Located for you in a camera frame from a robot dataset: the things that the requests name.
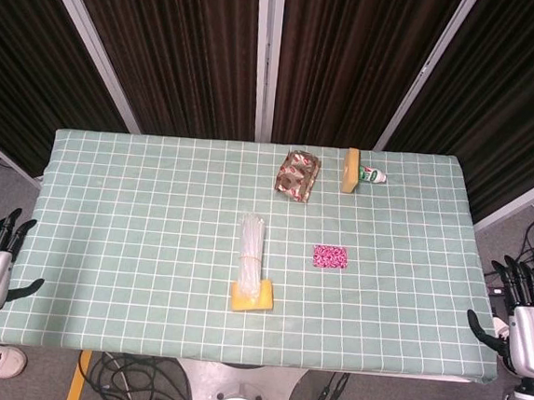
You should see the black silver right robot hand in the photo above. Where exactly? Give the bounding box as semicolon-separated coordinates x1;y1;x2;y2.
460;252;534;379

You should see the pink patterned square packet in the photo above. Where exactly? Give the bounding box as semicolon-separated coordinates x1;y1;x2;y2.
311;243;349;272

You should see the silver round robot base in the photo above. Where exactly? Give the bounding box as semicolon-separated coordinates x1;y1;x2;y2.
172;358;309;400

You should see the green grid-patterned table mat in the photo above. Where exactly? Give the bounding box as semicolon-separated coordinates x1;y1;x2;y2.
0;116;517;388

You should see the yellow floor tape strip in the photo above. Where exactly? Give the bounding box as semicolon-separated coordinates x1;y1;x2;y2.
64;349;95;400

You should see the small white green bottle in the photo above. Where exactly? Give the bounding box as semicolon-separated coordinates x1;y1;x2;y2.
357;164;389;186

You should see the dark brown pleated curtain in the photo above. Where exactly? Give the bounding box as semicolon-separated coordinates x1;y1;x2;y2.
0;0;141;185
51;0;267;144
271;0;463;159
380;0;534;229

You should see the tan wooden block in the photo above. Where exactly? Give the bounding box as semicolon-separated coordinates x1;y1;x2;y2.
341;146;364;194

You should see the flat yellow sponge block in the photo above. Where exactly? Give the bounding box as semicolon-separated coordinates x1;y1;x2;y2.
228;275;277;316

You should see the clear plastic straw bundle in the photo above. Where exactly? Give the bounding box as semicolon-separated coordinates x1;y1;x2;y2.
233;211;270;303

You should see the brown foil snack packet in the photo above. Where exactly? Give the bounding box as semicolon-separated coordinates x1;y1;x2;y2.
274;147;323;204

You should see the grey aluminium frame post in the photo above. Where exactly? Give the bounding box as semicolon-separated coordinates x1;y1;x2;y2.
372;0;481;160
0;129;48;189
472;158;534;238
245;0;286;144
24;0;154;134

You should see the black floor cable tangle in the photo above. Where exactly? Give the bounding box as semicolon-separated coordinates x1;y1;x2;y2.
97;352;199;400

